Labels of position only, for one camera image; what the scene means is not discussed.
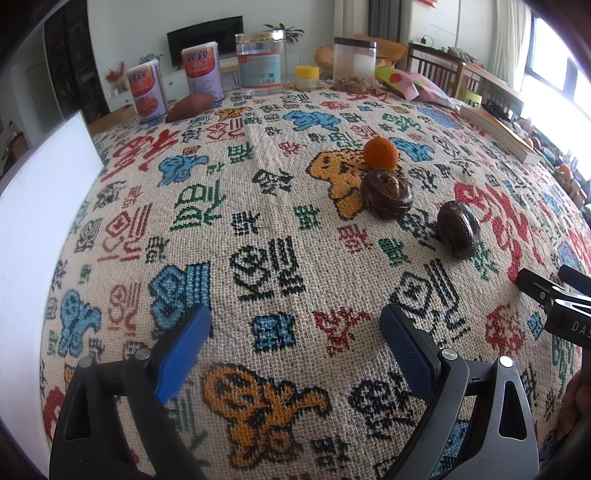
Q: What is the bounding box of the left red-labelled can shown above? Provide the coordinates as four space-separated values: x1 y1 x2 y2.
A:
126 65 168 123

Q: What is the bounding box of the pile of nut shells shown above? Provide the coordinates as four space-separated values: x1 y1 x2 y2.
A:
331 75 376 93

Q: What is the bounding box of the black television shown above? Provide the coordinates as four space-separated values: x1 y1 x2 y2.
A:
167 16 245 59

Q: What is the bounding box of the small orange tangerine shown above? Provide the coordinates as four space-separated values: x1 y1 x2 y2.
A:
363 137 398 169

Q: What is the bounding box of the leafy plant behind jar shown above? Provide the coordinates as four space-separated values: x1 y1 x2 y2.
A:
264 23 306 48

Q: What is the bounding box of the wooden chair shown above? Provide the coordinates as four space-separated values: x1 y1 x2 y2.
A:
406 41 526 121

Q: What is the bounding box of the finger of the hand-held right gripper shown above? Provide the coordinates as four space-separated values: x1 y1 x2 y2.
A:
558 265 591 297
516 268 571 309

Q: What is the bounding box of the red-labelled can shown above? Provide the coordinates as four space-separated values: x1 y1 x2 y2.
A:
180 42 226 102
126 65 168 123

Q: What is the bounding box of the wooden stool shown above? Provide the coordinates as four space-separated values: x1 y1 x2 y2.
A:
219 64 242 89

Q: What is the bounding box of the clear jar with blue label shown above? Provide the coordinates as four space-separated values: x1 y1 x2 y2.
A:
235 31 284 97

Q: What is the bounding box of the printed woven tablecloth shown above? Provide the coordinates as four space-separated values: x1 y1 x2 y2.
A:
39 85 591 480

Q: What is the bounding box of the small sweet potato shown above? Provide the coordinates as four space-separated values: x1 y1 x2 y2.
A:
165 95 218 123

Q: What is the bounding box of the right red-labelled can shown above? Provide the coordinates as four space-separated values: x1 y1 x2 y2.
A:
180 42 226 102

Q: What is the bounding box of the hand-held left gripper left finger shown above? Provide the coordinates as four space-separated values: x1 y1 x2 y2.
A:
50 305 212 480

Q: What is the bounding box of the person's right hand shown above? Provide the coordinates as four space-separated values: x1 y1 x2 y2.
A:
556 373 591 441

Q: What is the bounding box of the brown walnut near tangerine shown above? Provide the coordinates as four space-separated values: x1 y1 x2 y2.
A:
359 168 414 221

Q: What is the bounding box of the small jar with yellow lid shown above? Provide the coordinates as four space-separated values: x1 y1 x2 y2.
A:
295 66 321 90

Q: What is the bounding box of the white board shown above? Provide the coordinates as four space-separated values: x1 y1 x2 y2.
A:
0 110 105 457

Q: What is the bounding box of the clear jar with black lid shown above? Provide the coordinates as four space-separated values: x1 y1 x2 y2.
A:
333 37 378 86

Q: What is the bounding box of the grey curtain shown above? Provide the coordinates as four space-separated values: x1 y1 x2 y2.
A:
367 0 402 42

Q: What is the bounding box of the pink patterned bag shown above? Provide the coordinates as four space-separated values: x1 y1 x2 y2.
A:
375 66 458 106

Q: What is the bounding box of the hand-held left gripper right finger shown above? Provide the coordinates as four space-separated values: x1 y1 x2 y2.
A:
378 304 539 480

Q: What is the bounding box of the thin book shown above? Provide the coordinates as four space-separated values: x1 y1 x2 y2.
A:
459 105 546 165

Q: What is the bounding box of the red flower bouquet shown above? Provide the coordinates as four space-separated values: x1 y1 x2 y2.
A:
105 62 129 94

